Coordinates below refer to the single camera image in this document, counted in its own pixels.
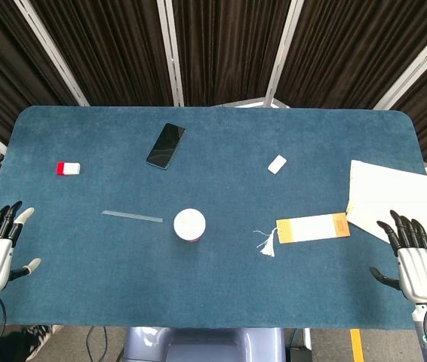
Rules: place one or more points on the blue felt table mat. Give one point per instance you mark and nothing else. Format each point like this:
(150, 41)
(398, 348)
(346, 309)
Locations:
(217, 279)

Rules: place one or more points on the grey frame foot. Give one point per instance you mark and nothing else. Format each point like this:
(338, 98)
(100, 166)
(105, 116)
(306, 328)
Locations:
(262, 102)

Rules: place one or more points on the red and white small box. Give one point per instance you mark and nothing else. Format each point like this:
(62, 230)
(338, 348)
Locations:
(71, 169)

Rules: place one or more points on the yellow floor tape strip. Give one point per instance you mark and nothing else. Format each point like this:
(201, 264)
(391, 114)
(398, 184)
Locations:
(356, 345)

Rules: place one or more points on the black box on floor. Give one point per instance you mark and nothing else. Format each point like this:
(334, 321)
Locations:
(299, 355)

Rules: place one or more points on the white paper cup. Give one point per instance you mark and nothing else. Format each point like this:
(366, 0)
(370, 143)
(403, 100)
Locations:
(189, 223)

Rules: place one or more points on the small white eraser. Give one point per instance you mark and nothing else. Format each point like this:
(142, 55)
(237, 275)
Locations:
(277, 164)

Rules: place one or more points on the black white patterned object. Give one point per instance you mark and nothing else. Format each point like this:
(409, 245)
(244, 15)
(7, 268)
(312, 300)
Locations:
(38, 337)

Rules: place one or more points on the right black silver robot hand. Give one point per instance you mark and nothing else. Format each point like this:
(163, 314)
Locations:
(421, 271)

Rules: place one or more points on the white paper sheets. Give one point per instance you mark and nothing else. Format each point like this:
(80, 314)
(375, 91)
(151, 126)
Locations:
(387, 192)

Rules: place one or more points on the black smartphone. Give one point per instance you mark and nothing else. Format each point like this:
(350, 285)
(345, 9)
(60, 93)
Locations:
(166, 145)

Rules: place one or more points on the lavender robot torso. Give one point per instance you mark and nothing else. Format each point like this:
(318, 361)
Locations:
(206, 345)

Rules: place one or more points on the white yellow bookmark with tassel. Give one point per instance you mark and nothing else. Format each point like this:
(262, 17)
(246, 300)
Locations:
(311, 228)

